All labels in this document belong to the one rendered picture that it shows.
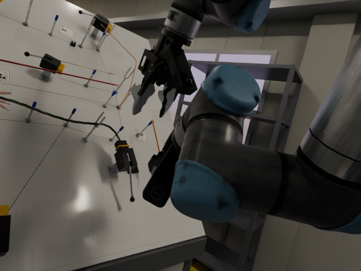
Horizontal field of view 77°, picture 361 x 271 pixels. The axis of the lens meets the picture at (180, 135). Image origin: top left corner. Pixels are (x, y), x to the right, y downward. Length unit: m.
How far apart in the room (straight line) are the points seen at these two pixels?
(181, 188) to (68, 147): 0.52
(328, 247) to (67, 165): 2.06
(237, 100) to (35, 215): 0.52
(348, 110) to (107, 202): 0.60
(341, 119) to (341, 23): 2.13
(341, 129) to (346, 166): 0.03
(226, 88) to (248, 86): 0.03
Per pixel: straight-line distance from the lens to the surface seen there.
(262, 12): 0.50
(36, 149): 0.69
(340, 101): 0.24
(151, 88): 0.55
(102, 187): 0.70
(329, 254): 2.34
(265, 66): 1.87
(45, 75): 0.84
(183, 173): 0.24
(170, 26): 0.54
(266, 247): 2.35
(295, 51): 2.41
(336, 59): 2.25
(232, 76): 0.30
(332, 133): 0.25
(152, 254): 0.73
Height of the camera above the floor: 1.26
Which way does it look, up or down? 5 degrees down
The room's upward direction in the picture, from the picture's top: 13 degrees clockwise
